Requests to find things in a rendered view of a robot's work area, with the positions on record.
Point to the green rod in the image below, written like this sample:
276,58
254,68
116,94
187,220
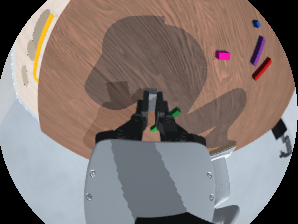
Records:
175,112

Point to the purple rod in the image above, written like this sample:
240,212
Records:
258,50

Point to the red rod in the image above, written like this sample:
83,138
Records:
261,69

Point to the magenta block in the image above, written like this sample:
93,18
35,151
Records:
222,55

